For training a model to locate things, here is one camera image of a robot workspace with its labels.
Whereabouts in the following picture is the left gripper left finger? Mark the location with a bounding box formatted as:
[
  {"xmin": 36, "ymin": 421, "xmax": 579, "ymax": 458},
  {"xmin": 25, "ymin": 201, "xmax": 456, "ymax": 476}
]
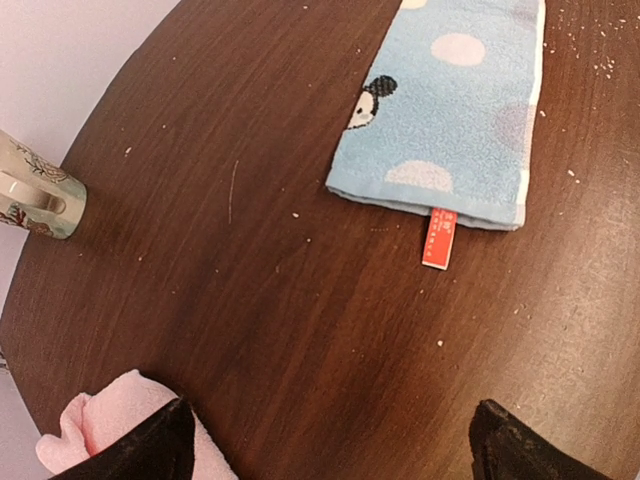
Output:
[{"xmin": 55, "ymin": 398, "xmax": 195, "ymax": 480}]

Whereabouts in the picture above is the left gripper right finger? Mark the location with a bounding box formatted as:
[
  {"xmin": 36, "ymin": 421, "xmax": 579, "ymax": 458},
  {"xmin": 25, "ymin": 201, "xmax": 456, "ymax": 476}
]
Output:
[{"xmin": 469, "ymin": 399, "xmax": 606, "ymax": 480}]

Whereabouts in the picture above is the pink towel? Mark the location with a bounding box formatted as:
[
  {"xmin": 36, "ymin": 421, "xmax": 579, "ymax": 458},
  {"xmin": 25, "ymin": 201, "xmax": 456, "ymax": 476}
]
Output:
[{"xmin": 36, "ymin": 369, "xmax": 237, "ymax": 479}]

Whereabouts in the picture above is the blue polka dot towel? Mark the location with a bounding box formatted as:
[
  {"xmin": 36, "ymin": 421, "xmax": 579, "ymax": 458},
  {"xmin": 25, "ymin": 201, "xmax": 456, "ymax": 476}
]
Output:
[{"xmin": 326, "ymin": 0, "xmax": 545, "ymax": 270}]

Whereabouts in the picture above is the beige ceramic mug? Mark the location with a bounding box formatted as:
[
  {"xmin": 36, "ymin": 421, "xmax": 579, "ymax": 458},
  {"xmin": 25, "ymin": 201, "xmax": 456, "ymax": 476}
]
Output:
[{"xmin": 1, "ymin": 132, "xmax": 87, "ymax": 240}]

